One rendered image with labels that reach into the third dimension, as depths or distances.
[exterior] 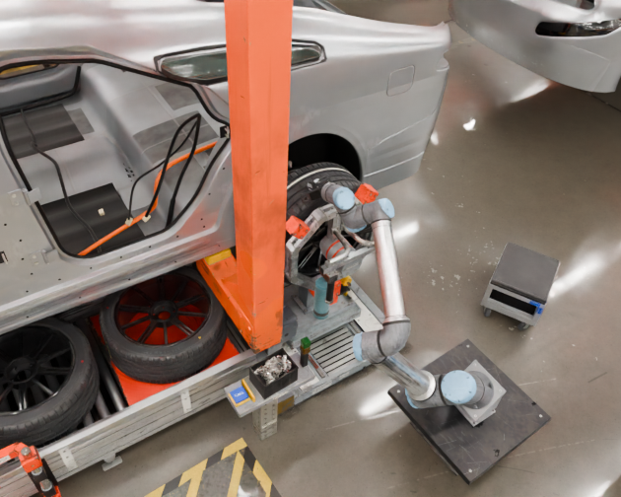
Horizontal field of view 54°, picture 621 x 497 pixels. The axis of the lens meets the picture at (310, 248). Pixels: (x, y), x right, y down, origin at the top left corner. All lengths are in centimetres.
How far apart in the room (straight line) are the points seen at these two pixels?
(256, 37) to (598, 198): 390
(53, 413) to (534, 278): 280
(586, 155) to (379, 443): 338
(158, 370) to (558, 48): 353
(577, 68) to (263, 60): 333
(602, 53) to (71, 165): 363
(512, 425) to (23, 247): 246
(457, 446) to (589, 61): 297
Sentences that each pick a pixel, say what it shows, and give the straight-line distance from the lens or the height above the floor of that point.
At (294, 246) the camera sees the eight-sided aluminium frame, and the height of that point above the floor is 98.
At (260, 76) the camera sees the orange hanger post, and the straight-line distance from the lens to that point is 206.
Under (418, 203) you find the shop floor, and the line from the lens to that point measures 482.
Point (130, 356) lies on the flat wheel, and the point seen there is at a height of 49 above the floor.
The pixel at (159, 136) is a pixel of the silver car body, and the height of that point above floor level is 102.
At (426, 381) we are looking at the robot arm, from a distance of 301.
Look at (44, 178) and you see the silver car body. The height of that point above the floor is 91.
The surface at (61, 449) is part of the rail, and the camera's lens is 316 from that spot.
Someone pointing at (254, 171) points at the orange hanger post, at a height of 168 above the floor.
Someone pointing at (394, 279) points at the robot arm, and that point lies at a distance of 259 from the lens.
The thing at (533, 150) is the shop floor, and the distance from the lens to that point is 571.
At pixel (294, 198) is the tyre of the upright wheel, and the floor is 114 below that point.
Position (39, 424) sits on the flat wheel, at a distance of 316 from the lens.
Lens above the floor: 309
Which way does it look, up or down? 45 degrees down
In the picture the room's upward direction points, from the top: 4 degrees clockwise
